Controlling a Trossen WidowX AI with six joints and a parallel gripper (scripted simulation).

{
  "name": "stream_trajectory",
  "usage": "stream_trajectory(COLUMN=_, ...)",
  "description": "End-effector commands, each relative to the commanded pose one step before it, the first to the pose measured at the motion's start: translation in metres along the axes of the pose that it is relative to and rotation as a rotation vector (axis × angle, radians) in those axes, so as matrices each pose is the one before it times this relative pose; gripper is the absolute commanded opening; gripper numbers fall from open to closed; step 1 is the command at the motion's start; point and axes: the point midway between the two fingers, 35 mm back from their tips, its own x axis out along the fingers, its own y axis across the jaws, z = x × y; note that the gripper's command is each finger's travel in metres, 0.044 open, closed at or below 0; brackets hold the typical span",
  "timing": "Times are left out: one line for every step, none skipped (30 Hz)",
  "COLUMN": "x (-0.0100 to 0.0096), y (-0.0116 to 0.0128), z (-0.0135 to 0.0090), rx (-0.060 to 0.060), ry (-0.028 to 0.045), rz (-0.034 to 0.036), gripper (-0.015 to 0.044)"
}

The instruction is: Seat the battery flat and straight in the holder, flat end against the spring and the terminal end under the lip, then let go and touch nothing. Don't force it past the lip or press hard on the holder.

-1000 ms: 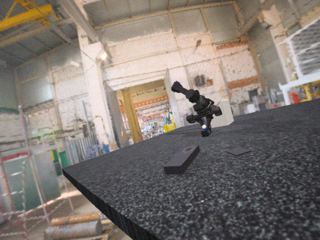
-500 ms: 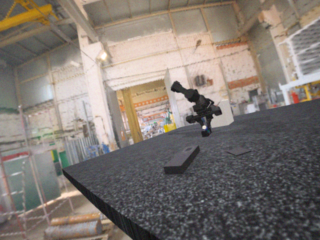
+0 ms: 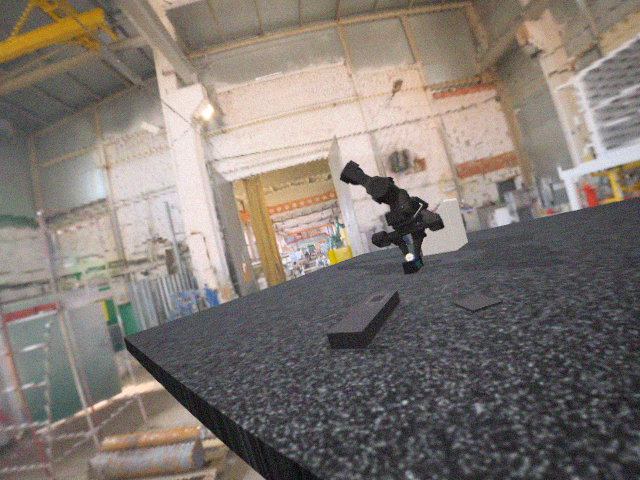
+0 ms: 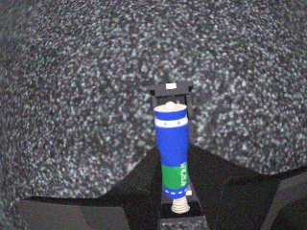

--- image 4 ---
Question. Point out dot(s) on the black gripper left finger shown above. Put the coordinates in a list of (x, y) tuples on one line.
[(133, 204)]

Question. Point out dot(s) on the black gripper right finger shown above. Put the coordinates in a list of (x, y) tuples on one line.
[(236, 198)]

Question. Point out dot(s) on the blue and green battery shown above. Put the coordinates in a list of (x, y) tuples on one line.
[(172, 139)]

